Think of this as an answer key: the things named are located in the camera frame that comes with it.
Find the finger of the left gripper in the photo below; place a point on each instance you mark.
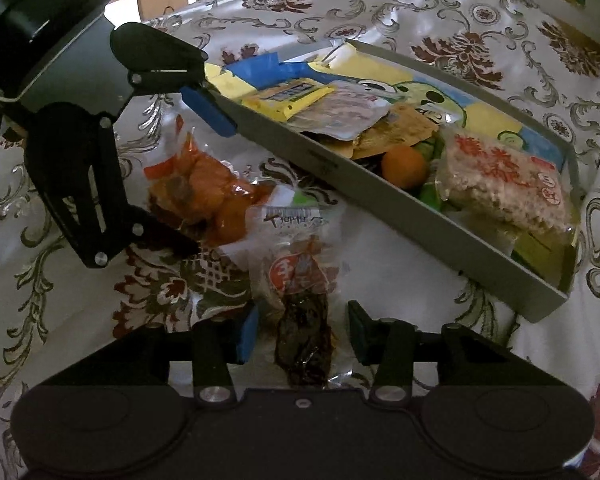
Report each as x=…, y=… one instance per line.
x=201, y=101

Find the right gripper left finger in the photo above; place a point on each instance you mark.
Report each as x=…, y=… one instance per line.
x=144, y=356

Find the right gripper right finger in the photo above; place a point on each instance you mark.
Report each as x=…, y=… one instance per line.
x=394, y=347

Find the orange clear snack bag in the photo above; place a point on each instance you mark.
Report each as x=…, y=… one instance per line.
x=197, y=194

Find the yellow pickled vegetable packet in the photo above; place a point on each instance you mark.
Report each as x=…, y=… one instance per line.
x=287, y=99

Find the dried meat clear packet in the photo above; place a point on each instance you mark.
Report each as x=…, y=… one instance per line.
x=291, y=251

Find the white green bean snack pouch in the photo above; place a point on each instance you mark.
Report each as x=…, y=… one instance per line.
x=343, y=114

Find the rice cracker red packet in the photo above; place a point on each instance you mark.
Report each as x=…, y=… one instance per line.
x=486, y=176

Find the orange fruit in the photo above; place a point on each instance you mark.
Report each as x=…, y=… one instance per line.
x=404, y=167

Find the gold foil snack packet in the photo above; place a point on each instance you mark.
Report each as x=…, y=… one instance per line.
x=403, y=125

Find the green snack packet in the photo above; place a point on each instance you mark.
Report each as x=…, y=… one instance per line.
x=431, y=150

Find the frog painting tray liner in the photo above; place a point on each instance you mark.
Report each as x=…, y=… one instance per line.
x=441, y=97

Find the grey tray box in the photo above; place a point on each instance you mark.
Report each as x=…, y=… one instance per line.
x=521, y=289

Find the floral satin bedspread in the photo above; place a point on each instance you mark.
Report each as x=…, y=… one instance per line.
x=53, y=311

